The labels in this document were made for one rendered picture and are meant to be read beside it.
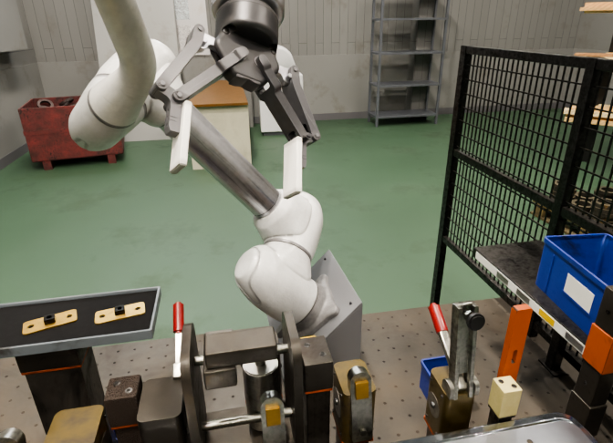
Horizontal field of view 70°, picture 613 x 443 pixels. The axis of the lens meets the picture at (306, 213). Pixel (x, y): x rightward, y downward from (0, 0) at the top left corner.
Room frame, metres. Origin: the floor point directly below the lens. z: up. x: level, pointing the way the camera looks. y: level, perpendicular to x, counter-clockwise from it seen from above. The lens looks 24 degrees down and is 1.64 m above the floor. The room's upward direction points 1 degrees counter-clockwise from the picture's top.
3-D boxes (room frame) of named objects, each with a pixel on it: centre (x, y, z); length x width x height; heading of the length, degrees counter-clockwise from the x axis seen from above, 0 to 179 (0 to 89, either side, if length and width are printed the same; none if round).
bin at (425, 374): (0.90, -0.37, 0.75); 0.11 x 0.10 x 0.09; 101
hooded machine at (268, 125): (7.05, 0.39, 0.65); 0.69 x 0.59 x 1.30; 100
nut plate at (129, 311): (0.66, 0.34, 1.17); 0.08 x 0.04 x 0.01; 112
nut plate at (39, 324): (0.63, 0.45, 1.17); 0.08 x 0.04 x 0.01; 118
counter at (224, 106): (6.18, 1.20, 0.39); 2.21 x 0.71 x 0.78; 10
